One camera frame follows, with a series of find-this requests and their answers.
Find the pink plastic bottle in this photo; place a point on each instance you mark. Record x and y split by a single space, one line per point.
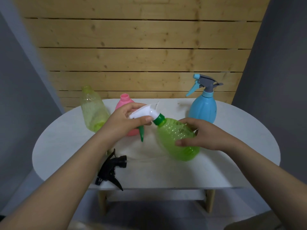
124 101

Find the person's right hand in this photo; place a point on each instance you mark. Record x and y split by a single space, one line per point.
211 138

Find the person's right forearm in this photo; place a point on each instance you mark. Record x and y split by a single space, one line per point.
271 182

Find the wooden slat panel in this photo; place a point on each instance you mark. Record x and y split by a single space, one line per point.
144 40

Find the black spray head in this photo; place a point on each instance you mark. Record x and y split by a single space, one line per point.
110 165

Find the person's right leg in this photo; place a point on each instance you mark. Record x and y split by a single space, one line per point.
251 222

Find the person's left hand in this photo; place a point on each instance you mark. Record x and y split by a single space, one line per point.
120 124

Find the pale yellow-green clear bottle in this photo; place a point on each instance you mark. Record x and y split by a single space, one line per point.
93 112

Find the green ribbed plastic bottle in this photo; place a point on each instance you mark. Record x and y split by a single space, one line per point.
172 141

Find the wooden table leg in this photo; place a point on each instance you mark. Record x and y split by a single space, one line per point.
102 202
210 201

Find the person's left forearm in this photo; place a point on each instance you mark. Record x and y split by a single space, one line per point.
55 194

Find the grey blue spray head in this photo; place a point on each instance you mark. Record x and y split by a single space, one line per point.
207 82

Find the white green spray head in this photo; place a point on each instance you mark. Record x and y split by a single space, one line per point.
146 112

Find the blue plastic bottle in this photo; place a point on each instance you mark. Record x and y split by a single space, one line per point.
202 110

